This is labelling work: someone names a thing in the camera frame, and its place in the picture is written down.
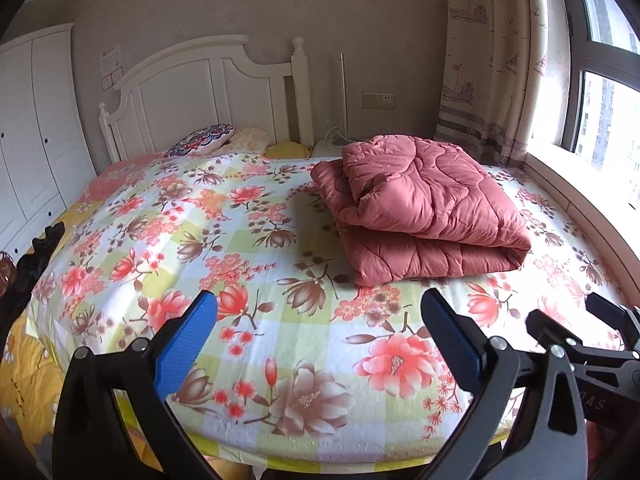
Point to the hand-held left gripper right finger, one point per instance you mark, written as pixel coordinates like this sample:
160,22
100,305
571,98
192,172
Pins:
450,340

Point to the white bedside box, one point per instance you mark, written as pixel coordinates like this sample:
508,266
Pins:
327,149

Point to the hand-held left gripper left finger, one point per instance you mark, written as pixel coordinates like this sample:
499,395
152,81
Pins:
185,345

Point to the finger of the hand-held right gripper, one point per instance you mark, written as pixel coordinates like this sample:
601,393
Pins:
620,320
547,327

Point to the paper wall notice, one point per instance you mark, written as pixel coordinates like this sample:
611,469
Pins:
110,62

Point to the wall socket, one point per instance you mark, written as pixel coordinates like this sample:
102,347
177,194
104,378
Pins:
378,100

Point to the floral bed sheet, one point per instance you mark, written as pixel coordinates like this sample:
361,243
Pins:
250,260

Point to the white wardrobe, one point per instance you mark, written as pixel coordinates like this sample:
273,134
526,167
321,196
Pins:
40,135

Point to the patterned round pillow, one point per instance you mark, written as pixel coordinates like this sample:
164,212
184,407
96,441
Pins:
200,140

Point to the cream pillow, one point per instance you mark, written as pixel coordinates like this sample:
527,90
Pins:
250,138

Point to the black garment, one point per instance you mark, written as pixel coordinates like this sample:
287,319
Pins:
25,280

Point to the white bed headboard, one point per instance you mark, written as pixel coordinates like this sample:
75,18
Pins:
190,95

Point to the white pole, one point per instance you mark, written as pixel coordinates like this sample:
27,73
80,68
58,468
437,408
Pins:
344,95

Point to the yellow cartoon quilt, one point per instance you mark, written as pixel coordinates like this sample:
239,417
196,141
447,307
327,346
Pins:
30,375

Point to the window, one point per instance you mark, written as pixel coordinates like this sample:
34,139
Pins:
610,120

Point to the pink quilted jacket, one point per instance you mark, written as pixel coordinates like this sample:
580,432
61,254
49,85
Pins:
425,200

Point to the yellow pillow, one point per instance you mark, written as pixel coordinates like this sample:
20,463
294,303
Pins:
287,151

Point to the printed beige curtain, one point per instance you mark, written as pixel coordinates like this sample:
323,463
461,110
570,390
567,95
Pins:
490,60

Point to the window sill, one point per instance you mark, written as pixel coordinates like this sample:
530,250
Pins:
590,195

